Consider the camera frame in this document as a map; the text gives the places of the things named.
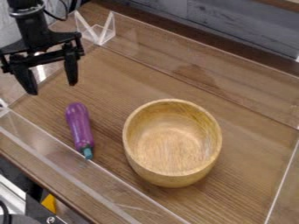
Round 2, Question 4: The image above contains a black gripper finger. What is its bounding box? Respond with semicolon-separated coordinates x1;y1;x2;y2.
62;43;78;86
9;55;37;95

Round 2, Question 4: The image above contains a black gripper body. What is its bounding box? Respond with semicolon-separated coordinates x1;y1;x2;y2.
0;10;84;73

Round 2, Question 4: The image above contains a purple toy eggplant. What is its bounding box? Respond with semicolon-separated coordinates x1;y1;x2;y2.
65;102;94;159

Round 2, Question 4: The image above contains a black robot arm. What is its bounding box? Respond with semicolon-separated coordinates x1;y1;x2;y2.
0;0;84;95

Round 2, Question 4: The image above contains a brown wooden bowl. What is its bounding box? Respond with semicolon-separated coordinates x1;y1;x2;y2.
122;99;222;188

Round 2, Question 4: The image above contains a yellow black device corner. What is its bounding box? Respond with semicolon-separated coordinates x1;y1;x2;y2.
23;194;67;224

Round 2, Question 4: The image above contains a black cable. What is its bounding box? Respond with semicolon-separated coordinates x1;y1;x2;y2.
41;0;73;22

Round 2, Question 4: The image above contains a clear acrylic tray enclosure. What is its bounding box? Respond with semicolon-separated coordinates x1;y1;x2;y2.
0;6;299;224

